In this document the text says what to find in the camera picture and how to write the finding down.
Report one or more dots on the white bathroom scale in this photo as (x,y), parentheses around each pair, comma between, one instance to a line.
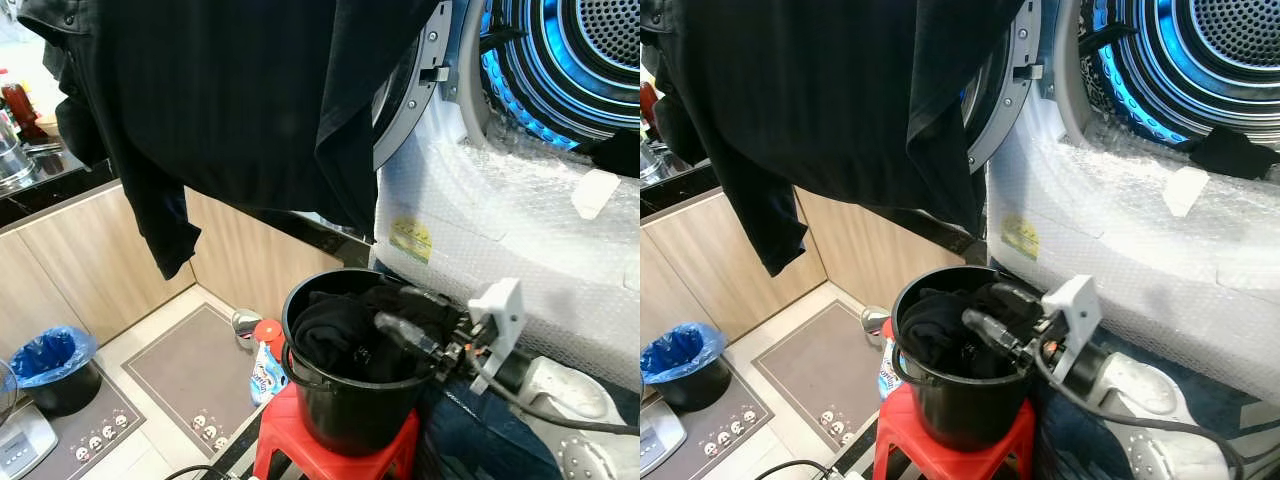
(658,435)
(22,445)

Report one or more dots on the black cloth in washer opening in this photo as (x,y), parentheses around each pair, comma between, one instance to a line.
(1230,152)
(615,152)

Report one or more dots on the black clothes pile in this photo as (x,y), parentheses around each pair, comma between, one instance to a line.
(935,335)
(340,335)

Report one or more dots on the black plastic bucket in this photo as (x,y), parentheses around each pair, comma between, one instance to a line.
(355,410)
(960,410)

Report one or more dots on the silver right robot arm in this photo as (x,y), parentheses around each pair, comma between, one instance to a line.
(570,400)
(1140,400)

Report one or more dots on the large black garment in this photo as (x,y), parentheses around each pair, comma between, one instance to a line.
(230,100)
(840,100)

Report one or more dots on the small grey floor mat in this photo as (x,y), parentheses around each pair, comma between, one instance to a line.
(720,435)
(90,435)

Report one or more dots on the blue denim cloth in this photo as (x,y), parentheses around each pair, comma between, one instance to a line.
(480,440)
(1070,440)

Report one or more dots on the white tape patch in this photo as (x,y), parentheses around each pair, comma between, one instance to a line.
(596,193)
(1186,190)

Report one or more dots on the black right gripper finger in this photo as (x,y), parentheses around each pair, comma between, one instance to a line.
(998,332)
(1018,296)
(432,299)
(408,332)

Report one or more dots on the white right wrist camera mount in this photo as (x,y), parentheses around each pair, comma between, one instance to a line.
(503,305)
(1080,305)

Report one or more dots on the large grey floor mat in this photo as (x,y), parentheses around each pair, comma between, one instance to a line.
(195,375)
(820,370)

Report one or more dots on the black bin with blue bag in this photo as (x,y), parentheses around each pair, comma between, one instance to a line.
(680,365)
(55,365)

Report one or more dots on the red plastic stool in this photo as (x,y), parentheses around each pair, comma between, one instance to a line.
(905,440)
(300,450)

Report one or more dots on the red-capped detergent bottle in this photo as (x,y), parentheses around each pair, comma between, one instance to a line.
(886,370)
(266,375)

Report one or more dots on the yellow washer label sticker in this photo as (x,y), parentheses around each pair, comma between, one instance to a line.
(1021,237)
(411,240)

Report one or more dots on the bubble-wrapped white washing machine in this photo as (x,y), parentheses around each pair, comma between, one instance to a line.
(1120,270)
(500,250)

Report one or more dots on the small silver metal object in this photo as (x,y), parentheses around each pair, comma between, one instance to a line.
(873,322)
(245,325)

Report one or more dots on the steel pot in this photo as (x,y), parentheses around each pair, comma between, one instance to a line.
(655,162)
(15,160)

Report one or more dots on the wooden base cabinet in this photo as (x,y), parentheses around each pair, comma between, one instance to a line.
(700,250)
(80,260)

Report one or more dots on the grey round washer door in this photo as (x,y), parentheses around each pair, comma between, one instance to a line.
(1010,100)
(415,90)

